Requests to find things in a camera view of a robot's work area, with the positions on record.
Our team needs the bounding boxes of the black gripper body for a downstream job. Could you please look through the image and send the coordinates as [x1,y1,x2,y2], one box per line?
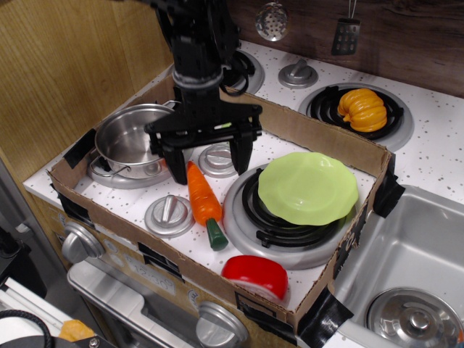
[144,85,262,156]

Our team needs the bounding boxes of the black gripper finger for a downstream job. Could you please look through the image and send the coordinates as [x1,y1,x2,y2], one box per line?
[162,145,187,185]
[229,137,253,175]

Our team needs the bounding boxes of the orange toy carrot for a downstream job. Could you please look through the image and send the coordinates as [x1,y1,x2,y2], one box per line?
[187,161,228,251]

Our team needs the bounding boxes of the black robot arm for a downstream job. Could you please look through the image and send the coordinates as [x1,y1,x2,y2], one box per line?
[144,1,262,185]

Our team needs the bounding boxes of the light green plastic plate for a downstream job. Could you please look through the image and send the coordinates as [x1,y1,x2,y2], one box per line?
[257,152,359,225]

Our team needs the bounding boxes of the silver stove knob upper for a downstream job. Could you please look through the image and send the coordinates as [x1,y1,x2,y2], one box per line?
[199,143,238,178]

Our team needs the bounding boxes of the silver stove knob lower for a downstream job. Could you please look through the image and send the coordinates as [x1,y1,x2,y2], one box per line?
[144,195,195,239]

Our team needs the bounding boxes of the front right black burner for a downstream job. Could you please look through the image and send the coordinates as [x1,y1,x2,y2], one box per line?
[223,165,356,270]

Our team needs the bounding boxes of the back right black burner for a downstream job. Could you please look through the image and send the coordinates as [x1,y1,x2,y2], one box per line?
[299,83,414,152]

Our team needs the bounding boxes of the hanging silver skimmer ladle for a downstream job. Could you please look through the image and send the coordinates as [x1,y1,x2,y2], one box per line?
[254,1,289,42]

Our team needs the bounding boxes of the red toy cheese wheel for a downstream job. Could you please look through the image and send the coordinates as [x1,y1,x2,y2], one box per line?
[221,255,289,302]

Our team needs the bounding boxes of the orange toy pumpkin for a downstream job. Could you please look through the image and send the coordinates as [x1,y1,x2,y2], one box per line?
[337,88,387,133]

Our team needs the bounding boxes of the silver oven knob left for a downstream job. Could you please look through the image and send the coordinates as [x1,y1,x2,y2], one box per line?
[62,222,104,264]

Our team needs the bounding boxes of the silver oven knob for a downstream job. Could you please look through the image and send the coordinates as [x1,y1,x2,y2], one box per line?
[196,301,249,348]
[62,222,104,264]

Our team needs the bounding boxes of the hanging silver slotted spatula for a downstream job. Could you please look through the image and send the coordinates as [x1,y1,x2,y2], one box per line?
[331,0,362,56]

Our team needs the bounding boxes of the silver oven door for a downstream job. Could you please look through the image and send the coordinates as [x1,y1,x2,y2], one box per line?
[67,261,200,347]

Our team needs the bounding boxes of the silver oven knob right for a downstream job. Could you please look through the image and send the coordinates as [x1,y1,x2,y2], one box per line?
[196,301,249,348]

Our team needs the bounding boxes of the orange sponge piece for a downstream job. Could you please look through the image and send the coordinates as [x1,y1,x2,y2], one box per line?
[58,319,96,342]

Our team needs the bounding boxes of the silver toy sink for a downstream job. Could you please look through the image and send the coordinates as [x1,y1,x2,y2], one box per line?
[328,186,463,347]

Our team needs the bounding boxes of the stainless steel pot lid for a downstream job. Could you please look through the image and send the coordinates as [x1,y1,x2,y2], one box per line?
[365,288,463,347]

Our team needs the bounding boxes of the black braided cable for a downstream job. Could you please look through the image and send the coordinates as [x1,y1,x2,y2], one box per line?
[0,310,54,348]

